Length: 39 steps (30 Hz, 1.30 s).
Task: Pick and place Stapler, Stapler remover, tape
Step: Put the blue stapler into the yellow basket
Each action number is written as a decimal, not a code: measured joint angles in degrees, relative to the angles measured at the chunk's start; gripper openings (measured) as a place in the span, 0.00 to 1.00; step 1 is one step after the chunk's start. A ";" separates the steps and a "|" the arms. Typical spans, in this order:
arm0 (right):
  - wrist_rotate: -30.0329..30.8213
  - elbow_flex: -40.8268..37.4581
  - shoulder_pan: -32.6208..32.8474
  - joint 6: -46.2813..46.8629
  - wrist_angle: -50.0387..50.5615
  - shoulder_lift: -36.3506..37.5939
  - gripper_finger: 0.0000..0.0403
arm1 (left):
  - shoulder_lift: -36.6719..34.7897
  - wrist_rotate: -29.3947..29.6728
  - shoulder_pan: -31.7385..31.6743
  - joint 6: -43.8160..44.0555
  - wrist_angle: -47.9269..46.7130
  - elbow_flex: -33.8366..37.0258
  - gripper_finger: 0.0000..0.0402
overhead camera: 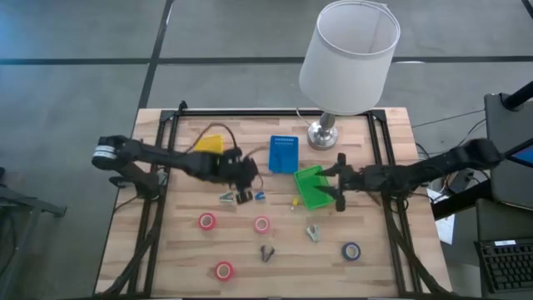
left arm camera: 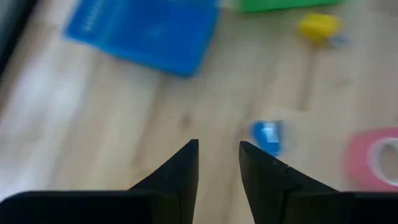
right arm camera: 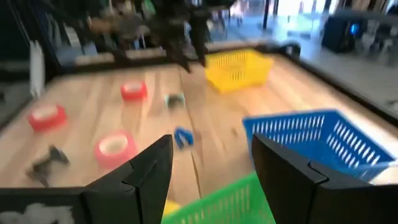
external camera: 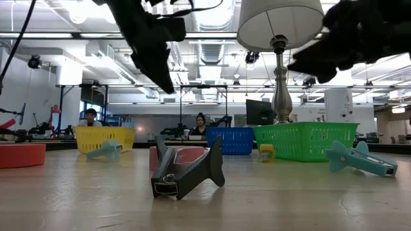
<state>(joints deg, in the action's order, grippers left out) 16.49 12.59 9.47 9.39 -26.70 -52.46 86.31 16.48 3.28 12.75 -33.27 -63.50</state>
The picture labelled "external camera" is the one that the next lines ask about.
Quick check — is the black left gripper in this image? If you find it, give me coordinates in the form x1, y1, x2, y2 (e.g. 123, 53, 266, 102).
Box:
105, 0, 176, 95

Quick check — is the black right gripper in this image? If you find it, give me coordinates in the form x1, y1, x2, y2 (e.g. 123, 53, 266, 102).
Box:
287, 0, 411, 84

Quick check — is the small yellow stapler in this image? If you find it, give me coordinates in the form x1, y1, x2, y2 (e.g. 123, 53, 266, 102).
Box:
259, 143, 277, 162

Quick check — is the orange tape roll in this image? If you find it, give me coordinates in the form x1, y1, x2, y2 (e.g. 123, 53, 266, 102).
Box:
0, 143, 47, 169

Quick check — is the white pillar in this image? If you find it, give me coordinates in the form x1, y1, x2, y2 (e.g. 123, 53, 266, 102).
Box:
324, 88, 354, 124

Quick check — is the silver table lamp white shade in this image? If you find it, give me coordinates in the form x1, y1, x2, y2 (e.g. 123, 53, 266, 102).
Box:
236, 0, 326, 124

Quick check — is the person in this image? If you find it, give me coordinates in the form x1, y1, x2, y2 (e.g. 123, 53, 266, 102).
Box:
191, 112, 208, 136
77, 108, 103, 128

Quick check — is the black computer monitor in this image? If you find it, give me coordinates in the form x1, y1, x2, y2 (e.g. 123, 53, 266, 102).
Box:
245, 99, 277, 126

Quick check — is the green plastic basket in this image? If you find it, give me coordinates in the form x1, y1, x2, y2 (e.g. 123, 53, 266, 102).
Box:
252, 121, 360, 162

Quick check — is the yellow plastic basket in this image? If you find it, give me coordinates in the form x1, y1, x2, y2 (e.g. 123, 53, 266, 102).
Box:
74, 126, 136, 154

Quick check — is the blue plastic basket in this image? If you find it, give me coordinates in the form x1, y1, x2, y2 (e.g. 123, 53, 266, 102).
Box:
205, 126, 255, 156

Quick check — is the red stand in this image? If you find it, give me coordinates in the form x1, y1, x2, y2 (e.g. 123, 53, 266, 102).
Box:
47, 104, 62, 139

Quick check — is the black ceiling spotlight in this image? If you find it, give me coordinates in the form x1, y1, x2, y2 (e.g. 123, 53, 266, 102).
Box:
27, 55, 43, 70

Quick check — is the black metal workstation frame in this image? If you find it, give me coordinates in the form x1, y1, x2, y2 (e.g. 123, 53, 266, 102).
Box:
57, 83, 110, 137
179, 84, 229, 129

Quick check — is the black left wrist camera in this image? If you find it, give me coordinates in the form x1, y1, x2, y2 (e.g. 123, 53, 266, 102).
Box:
160, 16, 187, 43

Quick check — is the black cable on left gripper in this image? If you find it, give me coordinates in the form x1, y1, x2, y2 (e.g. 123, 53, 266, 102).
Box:
153, 0, 224, 19

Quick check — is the hanging black cable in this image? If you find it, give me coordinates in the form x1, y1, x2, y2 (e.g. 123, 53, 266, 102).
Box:
0, 0, 37, 94

